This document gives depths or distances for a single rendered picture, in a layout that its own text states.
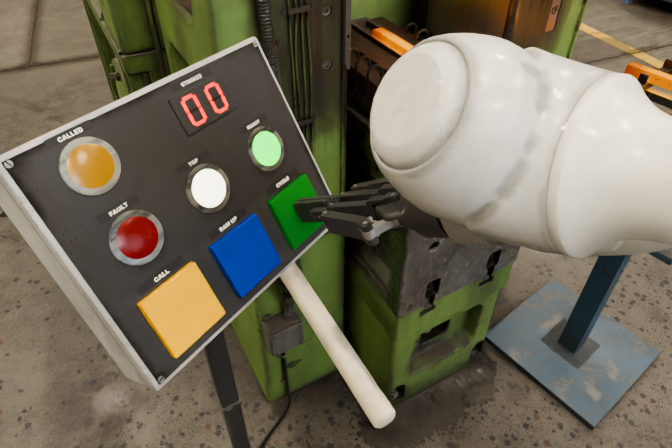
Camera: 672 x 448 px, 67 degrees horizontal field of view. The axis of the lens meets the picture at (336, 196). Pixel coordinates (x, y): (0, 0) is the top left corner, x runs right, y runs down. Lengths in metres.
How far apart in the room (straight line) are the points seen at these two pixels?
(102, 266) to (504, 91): 0.42
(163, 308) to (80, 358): 1.35
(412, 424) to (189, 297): 1.14
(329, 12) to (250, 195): 0.42
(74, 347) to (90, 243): 1.42
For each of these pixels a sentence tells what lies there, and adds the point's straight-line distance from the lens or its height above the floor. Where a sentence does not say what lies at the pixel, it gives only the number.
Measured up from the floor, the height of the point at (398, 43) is 1.01.
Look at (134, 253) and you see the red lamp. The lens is 0.56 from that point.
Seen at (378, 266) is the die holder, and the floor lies 0.53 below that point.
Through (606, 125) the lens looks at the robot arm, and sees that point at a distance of 0.28.
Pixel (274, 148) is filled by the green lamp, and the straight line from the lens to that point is 0.66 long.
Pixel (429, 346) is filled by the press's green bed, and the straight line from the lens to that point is 1.58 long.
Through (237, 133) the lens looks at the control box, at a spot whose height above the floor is 1.12.
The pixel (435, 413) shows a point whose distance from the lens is 1.66.
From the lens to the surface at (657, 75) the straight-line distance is 1.35.
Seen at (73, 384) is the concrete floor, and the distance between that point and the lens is 1.87.
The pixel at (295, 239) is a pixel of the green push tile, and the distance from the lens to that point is 0.67.
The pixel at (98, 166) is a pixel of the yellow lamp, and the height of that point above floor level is 1.16.
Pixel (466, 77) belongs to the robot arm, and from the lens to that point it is 0.26.
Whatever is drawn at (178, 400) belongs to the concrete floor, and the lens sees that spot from 1.73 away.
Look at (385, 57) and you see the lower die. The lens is 1.14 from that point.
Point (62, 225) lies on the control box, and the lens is 0.54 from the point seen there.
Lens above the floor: 1.46
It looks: 40 degrees down
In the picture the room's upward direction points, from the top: straight up
